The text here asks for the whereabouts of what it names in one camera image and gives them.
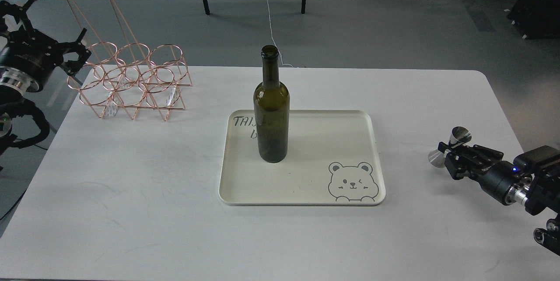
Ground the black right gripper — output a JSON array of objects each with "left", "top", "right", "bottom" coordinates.
[{"left": 438, "top": 140, "right": 559, "bottom": 206}]

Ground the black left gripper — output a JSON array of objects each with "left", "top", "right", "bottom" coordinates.
[{"left": 0, "top": 0, "right": 92, "bottom": 93}]

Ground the silver steel jigger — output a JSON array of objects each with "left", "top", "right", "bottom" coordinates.
[{"left": 428, "top": 126, "right": 472, "bottom": 168}]

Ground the dark green wine bottle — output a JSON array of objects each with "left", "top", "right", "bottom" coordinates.
[{"left": 253, "top": 44, "right": 290, "bottom": 163}]

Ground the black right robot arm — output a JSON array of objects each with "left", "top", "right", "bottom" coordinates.
[{"left": 428, "top": 142, "right": 560, "bottom": 215}]

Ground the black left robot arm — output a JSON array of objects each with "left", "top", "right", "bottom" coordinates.
[{"left": 0, "top": 0, "right": 91, "bottom": 153}]

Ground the cream bear serving tray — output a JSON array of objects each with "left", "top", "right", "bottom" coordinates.
[{"left": 218, "top": 110, "right": 386, "bottom": 206}]

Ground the black equipment case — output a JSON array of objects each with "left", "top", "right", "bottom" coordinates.
[{"left": 507, "top": 0, "right": 560, "bottom": 39}]

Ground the copper wire bottle rack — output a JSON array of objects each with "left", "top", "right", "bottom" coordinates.
[{"left": 66, "top": 0, "right": 193, "bottom": 121}]

